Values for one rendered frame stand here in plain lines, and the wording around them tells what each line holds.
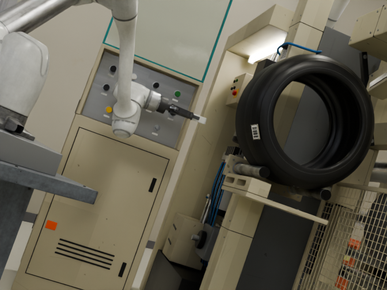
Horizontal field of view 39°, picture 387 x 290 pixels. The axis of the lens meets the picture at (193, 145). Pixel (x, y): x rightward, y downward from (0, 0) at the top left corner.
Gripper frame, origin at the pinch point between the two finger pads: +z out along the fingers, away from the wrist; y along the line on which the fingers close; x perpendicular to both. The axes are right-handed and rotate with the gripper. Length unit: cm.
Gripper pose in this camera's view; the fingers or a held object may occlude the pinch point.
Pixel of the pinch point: (198, 118)
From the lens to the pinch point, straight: 253.7
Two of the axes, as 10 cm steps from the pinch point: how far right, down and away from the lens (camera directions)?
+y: -2.2, 0.0, 9.8
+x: -3.3, 9.4, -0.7
